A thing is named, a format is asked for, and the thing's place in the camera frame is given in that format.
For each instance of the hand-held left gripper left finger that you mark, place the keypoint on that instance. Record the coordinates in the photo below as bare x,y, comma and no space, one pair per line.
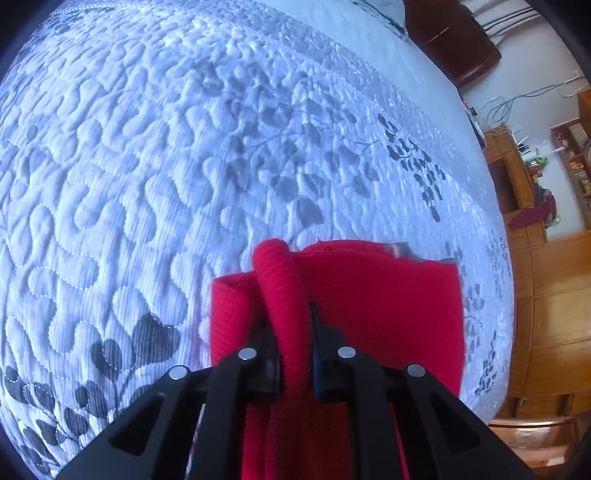
265,369

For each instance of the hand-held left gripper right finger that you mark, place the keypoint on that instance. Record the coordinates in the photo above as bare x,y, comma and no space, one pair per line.
318,376

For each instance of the red knitted sweater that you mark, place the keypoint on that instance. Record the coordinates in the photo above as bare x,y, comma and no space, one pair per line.
392,314

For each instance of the wooden cabinet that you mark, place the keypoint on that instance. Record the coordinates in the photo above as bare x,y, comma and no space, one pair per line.
545,300

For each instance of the white grey quilted bedspread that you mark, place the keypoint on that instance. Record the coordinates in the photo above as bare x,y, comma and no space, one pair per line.
138,161

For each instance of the dark red cloth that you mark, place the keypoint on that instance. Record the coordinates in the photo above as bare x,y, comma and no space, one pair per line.
528,217

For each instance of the light blue bed sheet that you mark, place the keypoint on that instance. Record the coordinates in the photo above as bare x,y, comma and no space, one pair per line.
369,44

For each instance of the light blue pillow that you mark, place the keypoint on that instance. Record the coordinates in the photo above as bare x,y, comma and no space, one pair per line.
383,14

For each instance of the wooden wall shelf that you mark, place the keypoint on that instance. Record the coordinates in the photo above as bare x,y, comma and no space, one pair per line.
577,157

